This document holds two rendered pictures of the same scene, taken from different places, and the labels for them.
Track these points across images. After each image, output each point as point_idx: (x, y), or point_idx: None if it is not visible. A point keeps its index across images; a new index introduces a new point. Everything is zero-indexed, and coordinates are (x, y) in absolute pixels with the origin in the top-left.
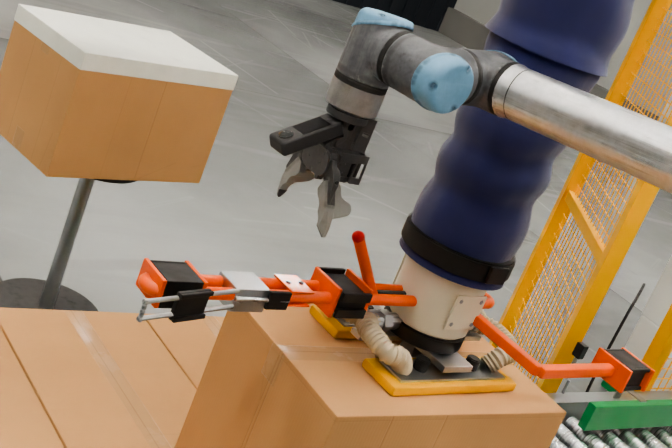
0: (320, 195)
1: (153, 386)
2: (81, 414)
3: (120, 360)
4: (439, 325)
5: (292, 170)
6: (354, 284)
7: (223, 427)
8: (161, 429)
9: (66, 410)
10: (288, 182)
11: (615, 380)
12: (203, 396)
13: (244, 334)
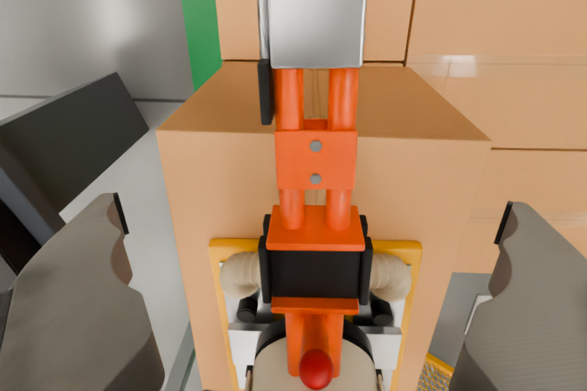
0: (100, 304)
1: (521, 103)
2: None
3: (577, 85)
4: (256, 370)
5: (544, 323)
6: (316, 294)
7: (360, 86)
8: (454, 79)
9: None
10: (500, 257)
11: None
12: (417, 88)
13: (413, 125)
